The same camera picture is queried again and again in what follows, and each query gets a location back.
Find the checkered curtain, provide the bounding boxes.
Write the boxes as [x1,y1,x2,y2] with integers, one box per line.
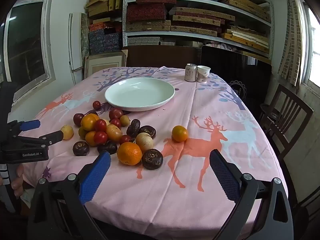
[277,0,307,87]

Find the cardboard box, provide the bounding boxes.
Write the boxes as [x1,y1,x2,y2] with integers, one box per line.
[84,49,128,79]

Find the white upright board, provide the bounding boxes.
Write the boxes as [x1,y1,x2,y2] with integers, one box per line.
[68,12,83,85]

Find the dark purple water chestnut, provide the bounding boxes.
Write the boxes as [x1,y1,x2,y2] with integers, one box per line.
[126,119,141,138]
[72,141,90,156]
[142,149,164,170]
[139,125,157,139]
[97,140,118,155]

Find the striped pale pepino melon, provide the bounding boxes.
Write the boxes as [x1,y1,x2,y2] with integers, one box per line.
[60,125,74,140]

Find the pink deer print tablecloth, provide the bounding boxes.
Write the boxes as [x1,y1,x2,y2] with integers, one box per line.
[7,66,289,240]

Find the dark brown wooden board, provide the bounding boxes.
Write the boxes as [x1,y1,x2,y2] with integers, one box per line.
[122,45,202,68]

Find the bright window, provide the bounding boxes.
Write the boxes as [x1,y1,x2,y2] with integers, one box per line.
[299,0,320,88]

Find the pale yellow round fruit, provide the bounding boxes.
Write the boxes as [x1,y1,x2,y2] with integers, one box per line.
[136,132,154,152]

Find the white paper cup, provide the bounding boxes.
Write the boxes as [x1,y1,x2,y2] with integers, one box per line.
[197,65,211,84]

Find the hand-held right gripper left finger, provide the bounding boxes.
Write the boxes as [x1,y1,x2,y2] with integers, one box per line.
[27,151,112,240]

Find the aluminium framed window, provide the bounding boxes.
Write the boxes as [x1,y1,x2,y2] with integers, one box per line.
[2,0,56,98]

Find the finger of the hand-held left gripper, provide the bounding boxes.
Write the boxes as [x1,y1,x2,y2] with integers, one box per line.
[7,119,41,133]
[15,130,64,151]

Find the stack of yellow wooden frames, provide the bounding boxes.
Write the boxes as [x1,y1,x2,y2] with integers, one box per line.
[221,26,270,54]

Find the grey marble slab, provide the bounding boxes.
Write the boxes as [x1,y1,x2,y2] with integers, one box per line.
[80,12,90,55]

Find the stack of yellow wooden boxes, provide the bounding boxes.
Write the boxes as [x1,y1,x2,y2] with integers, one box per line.
[86,0,123,18]

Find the stack of blue patterned boxes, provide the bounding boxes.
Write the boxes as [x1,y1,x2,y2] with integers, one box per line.
[89,29,123,55]

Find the dark wooden chair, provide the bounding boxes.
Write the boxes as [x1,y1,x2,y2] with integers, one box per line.
[259,84,314,163]

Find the orange patterned box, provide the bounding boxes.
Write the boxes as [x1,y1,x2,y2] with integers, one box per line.
[89,22,115,32]

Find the large orange-yellow pepino melon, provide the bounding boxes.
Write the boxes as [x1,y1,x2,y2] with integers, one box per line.
[105,124,123,142]

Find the large orange mandarin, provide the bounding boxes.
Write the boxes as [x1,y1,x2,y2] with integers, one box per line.
[117,142,143,166]

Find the stack of woven tan boxes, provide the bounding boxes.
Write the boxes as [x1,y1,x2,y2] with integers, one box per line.
[125,0,272,38]

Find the white metal shelf rack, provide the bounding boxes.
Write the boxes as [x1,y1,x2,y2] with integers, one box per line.
[122,0,274,60]

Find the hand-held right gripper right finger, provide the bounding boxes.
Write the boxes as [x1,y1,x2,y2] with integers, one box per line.
[209,149,294,240]

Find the dark red plum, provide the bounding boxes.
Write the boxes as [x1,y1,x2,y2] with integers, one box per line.
[73,113,85,127]

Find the white plate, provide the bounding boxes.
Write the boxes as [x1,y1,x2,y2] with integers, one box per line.
[104,77,175,112]

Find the pale drink can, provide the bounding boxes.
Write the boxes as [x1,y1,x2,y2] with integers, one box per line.
[184,63,198,82]

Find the person's left hand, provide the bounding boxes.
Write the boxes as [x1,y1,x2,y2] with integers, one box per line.
[11,164,25,198]

